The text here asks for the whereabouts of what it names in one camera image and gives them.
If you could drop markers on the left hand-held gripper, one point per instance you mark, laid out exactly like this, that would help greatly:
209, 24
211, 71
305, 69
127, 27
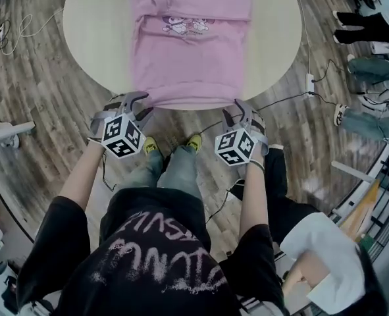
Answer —
121, 135

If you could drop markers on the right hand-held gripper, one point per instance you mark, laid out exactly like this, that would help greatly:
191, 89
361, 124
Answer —
233, 145

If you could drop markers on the pink cartoon sweatshirt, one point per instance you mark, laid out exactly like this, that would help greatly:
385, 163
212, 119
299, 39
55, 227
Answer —
191, 44

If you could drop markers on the person's left forearm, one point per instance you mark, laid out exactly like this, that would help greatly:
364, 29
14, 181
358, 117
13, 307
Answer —
79, 173

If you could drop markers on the person's right forearm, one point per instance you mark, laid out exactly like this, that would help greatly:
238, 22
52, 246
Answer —
253, 196

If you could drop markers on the person's black printed t-shirt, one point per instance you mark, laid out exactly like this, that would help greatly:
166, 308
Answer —
148, 262

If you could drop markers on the person's left yellow shoe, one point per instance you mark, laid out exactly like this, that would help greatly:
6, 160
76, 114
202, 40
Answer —
150, 144

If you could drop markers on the person's yellow shoe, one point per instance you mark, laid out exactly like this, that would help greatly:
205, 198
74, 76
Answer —
150, 144
194, 142

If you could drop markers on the person's right yellow shoe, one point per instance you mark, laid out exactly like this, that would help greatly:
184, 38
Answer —
194, 142

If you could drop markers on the white power strip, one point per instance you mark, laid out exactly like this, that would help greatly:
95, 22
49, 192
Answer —
310, 84
0, 31

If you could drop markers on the wooden board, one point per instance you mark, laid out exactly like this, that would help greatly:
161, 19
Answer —
362, 209

